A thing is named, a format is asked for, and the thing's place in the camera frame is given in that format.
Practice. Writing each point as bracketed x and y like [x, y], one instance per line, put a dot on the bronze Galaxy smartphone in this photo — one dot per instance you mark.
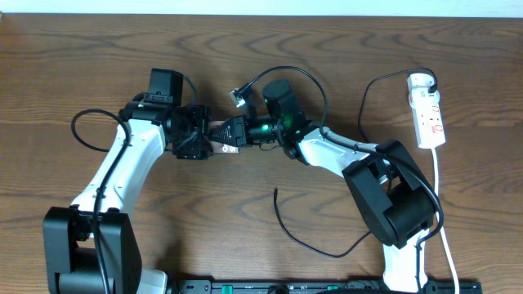
[219, 148]

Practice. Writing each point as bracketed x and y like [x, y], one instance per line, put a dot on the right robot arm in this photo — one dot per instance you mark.
[398, 205]

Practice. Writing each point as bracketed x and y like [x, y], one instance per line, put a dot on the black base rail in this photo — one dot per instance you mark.
[358, 285]

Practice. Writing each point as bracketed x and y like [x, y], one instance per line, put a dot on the white USB charger plug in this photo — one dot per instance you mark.
[422, 80]

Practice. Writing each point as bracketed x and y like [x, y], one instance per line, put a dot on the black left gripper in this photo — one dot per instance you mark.
[193, 136]

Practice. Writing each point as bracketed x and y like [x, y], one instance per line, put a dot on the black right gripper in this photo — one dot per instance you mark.
[238, 131]

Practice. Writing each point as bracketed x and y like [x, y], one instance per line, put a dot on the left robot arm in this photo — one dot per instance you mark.
[90, 246]

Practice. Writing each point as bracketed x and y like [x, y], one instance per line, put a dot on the white power strip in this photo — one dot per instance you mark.
[427, 119]

